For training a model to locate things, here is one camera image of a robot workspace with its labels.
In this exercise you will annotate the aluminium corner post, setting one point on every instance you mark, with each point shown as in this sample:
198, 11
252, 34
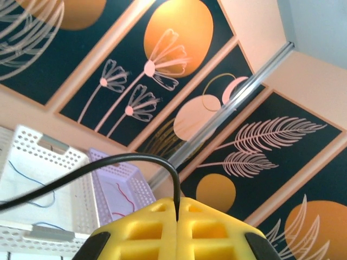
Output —
238, 89

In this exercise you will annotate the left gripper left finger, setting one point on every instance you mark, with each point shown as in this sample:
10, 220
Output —
135, 238

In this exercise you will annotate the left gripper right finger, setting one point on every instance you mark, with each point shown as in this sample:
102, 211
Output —
217, 238

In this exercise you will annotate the purple perforated basket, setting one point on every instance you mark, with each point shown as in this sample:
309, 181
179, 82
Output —
119, 176

